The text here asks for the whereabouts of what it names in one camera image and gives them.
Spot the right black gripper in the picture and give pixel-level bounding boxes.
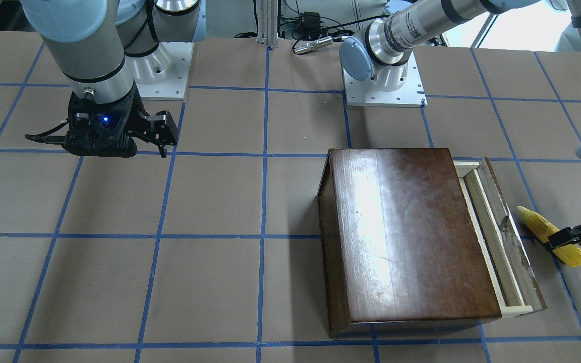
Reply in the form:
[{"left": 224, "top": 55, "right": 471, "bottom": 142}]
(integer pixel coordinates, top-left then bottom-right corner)
[{"left": 63, "top": 84, "right": 179, "bottom": 158}]

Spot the wooden drawer with handle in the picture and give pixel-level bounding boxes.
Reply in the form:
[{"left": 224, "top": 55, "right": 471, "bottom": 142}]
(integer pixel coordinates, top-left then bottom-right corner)
[{"left": 454, "top": 158, "right": 547, "bottom": 318}]

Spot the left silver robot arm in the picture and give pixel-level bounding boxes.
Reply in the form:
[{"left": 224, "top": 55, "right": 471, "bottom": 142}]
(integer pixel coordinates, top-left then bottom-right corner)
[{"left": 339, "top": 1, "right": 581, "bottom": 251}]

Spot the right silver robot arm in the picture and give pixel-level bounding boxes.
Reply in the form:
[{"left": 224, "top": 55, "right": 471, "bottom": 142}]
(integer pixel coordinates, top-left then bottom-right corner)
[{"left": 21, "top": 1, "right": 207, "bottom": 158}]

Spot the yellow corn cob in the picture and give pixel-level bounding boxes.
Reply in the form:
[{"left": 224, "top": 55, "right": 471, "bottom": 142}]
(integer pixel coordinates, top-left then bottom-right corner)
[{"left": 517, "top": 205, "right": 581, "bottom": 267}]

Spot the dark wooden drawer cabinet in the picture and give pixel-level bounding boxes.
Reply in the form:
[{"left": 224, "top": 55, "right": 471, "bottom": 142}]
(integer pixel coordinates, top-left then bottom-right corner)
[{"left": 317, "top": 148, "right": 502, "bottom": 338}]

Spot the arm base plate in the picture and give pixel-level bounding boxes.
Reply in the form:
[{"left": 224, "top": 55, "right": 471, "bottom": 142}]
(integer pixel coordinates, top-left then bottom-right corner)
[
  {"left": 340, "top": 51, "right": 428, "bottom": 107},
  {"left": 127, "top": 43, "right": 195, "bottom": 101}
]

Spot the aluminium frame post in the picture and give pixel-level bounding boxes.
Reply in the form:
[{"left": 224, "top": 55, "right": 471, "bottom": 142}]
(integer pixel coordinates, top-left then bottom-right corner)
[{"left": 254, "top": 0, "right": 281, "bottom": 50}]

